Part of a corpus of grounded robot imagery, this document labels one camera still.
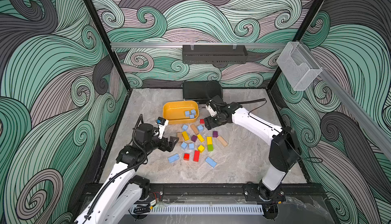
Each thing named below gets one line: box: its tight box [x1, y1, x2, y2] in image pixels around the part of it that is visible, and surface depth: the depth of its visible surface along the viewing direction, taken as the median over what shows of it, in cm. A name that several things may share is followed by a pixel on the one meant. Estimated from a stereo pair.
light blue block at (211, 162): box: [205, 156, 217, 168], surface depth 85 cm
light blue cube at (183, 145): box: [180, 141, 188, 150], surface depth 89 cm
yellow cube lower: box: [197, 144, 206, 154], surface depth 89 cm
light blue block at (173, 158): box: [168, 153, 180, 164], surface depth 86 cm
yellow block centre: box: [196, 133, 206, 143], surface depth 94 cm
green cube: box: [207, 144, 214, 152], surface depth 90 cm
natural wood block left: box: [176, 131, 184, 143], surface depth 94 cm
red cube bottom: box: [183, 153, 190, 161], surface depth 87 cm
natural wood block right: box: [216, 135, 229, 148], surface depth 92 cm
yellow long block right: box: [206, 136, 213, 146], surface depth 92 cm
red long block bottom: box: [192, 150, 201, 163], surface depth 87 cm
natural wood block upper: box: [190, 123, 200, 135], surface depth 99 cm
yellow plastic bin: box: [162, 100, 200, 125], surface depth 105 cm
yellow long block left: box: [181, 131, 190, 142], surface depth 95 cm
